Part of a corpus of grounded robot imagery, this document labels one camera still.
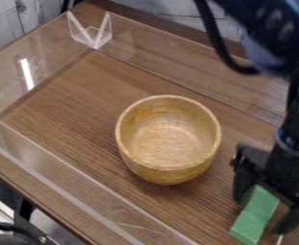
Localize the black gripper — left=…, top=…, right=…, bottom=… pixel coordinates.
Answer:
left=230, top=133, right=299, bottom=235

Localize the green rectangular block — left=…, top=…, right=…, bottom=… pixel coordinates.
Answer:
left=229, top=186, right=281, bottom=245

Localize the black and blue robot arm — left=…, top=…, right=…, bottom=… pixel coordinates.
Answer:
left=214, top=0, right=299, bottom=234

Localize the brown wooden bowl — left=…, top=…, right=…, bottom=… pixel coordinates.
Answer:
left=115, top=95, right=222, bottom=185

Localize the clear acrylic barrier wall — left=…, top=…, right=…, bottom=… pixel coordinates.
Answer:
left=0, top=6, right=287, bottom=245

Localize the black table leg bracket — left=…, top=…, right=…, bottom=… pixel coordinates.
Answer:
left=15, top=199, right=59, bottom=245

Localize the black cable under table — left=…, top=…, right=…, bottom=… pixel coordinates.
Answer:
left=0, top=219, right=35, bottom=237

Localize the clear acrylic corner bracket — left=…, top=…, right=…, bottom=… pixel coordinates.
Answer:
left=67, top=11, right=112, bottom=50

